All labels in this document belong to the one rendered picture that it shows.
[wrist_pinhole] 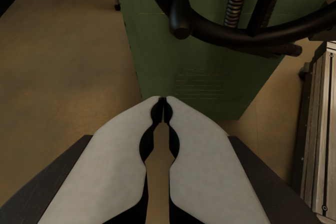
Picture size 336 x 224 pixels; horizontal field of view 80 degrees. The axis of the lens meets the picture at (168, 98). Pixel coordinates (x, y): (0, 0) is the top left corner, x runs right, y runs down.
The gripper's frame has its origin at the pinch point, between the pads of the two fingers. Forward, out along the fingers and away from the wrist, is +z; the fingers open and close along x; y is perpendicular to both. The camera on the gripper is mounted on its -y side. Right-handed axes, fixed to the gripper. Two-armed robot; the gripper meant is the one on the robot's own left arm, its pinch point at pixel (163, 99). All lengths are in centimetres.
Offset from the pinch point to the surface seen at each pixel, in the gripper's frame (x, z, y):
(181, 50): 3.6, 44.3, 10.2
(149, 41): -5.0, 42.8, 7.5
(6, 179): -67, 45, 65
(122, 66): -26, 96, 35
